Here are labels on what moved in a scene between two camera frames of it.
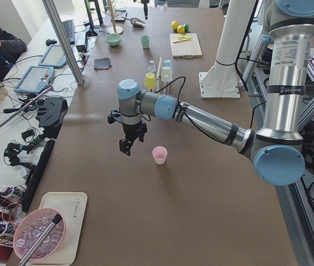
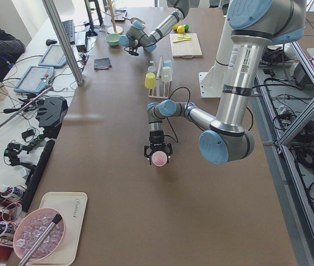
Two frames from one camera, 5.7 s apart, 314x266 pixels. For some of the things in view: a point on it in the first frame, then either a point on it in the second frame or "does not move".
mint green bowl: [113, 39] does not move
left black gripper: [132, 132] to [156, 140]
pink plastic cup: [160, 154] does not move
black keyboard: [69, 28] does not move
